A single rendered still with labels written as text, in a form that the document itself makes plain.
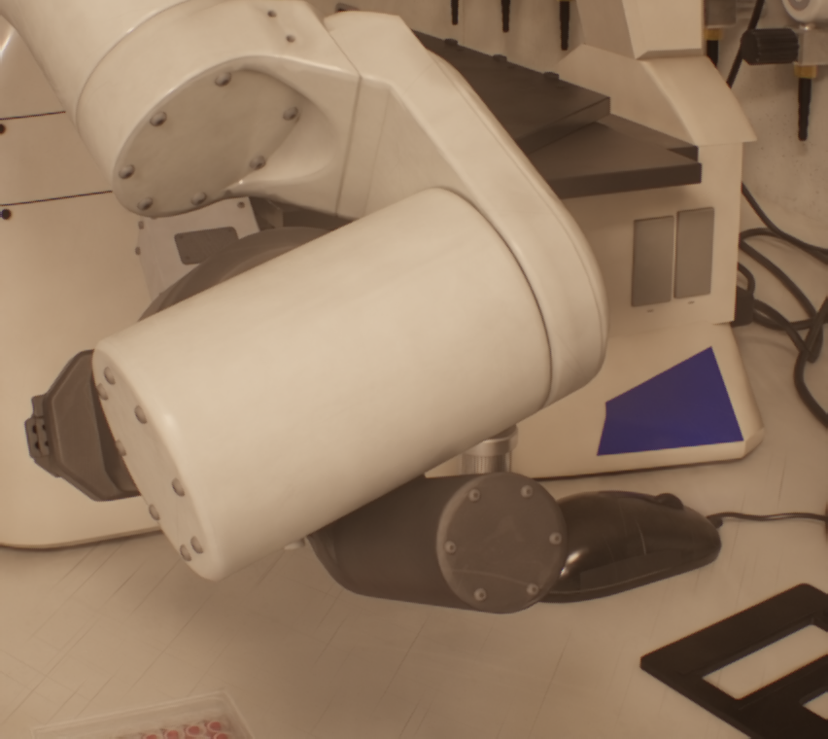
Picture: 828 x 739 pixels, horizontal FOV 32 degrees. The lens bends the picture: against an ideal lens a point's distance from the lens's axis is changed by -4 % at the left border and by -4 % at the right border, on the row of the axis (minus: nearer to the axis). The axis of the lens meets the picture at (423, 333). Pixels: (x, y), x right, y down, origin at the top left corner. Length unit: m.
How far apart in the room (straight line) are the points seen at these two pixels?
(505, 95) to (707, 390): 0.20
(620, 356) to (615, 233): 0.07
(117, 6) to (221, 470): 0.14
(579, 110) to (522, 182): 0.39
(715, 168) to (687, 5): 0.11
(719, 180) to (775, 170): 0.56
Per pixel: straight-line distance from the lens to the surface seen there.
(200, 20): 0.40
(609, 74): 0.91
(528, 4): 1.80
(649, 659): 0.66
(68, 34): 0.42
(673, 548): 0.73
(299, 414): 0.34
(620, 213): 0.81
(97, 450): 0.54
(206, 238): 0.56
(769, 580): 0.74
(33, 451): 0.56
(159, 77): 0.39
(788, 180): 1.39
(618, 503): 0.72
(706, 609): 0.71
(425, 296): 0.36
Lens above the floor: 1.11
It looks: 20 degrees down
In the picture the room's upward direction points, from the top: 1 degrees counter-clockwise
